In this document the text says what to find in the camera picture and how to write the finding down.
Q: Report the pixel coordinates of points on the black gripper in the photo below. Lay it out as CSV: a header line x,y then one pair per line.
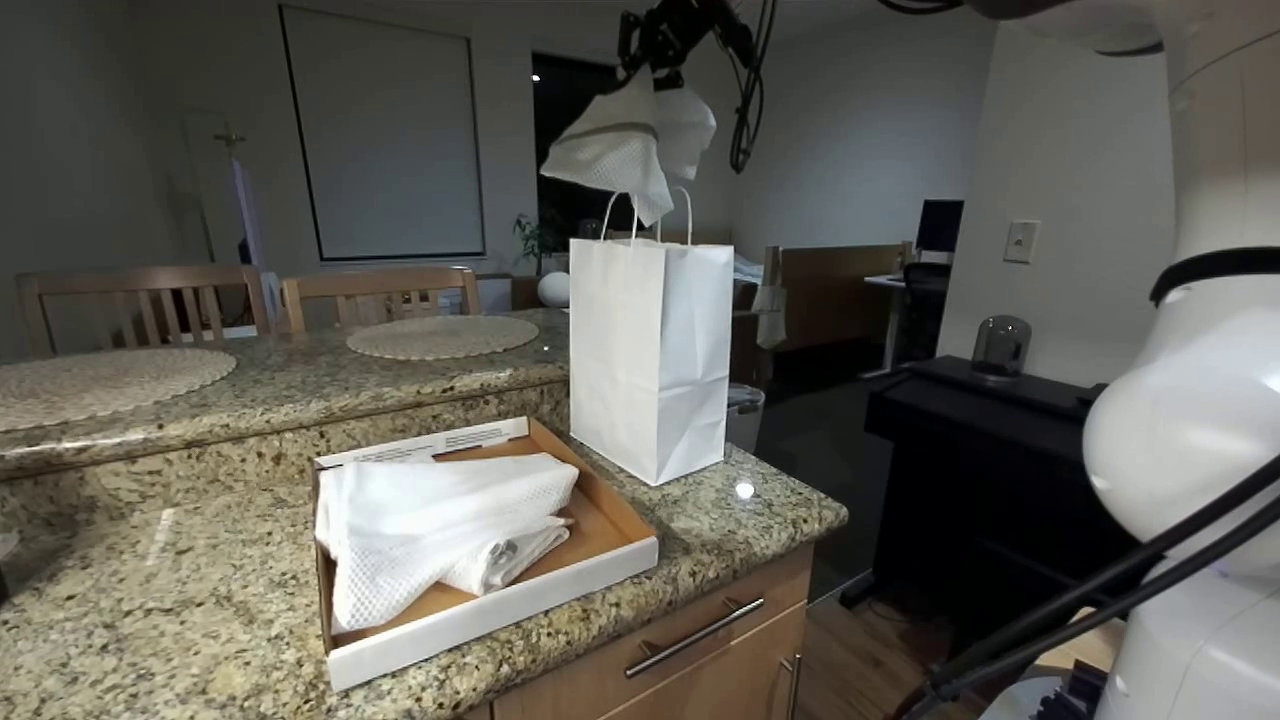
x,y
681,27

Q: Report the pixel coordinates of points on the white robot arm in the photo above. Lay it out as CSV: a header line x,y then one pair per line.
x,y
1201,401

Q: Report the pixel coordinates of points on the white paper bag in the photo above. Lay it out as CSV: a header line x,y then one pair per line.
x,y
654,361

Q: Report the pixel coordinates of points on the white waffle towel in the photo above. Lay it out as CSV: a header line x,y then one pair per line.
x,y
426,527

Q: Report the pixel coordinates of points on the flat white cardboard box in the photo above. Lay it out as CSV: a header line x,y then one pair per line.
x,y
534,606

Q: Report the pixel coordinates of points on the white vase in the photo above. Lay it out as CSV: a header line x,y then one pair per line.
x,y
553,288

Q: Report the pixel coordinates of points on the white projector screen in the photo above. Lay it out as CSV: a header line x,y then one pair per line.
x,y
385,134

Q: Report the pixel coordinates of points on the wooden sideboard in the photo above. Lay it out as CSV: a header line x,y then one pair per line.
x,y
842,295

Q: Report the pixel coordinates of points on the computer monitor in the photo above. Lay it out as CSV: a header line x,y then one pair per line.
x,y
943,226

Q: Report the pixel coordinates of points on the round woven placemat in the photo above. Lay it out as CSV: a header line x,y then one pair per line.
x,y
443,338
95,384

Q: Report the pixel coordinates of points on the wooden chair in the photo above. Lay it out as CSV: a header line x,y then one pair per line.
x,y
380,299
134,307

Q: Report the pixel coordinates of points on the white trash can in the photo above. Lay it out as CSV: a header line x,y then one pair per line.
x,y
746,418

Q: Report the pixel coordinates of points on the black digital piano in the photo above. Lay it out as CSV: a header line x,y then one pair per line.
x,y
987,453

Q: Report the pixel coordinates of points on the white wall outlet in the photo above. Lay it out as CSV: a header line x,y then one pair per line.
x,y
1021,242

